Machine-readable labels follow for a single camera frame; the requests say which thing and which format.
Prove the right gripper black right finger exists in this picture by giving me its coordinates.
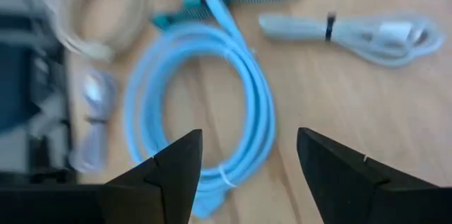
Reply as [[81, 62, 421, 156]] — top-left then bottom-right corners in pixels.
[[296, 126, 452, 224]]

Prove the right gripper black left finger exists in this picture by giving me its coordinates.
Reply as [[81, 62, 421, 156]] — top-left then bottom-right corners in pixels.
[[0, 129, 204, 224]]

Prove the grey braided cable black tie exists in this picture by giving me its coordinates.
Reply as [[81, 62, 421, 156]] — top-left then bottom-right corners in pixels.
[[68, 67, 120, 175]]

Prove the thick light blue cable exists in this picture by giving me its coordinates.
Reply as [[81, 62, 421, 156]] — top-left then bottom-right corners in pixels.
[[122, 0, 277, 220]]

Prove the cream cable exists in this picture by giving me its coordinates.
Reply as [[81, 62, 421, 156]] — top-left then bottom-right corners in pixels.
[[57, 0, 153, 63]]

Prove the pale grey cable black tie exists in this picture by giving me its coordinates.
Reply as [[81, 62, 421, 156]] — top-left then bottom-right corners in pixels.
[[258, 11, 445, 69]]

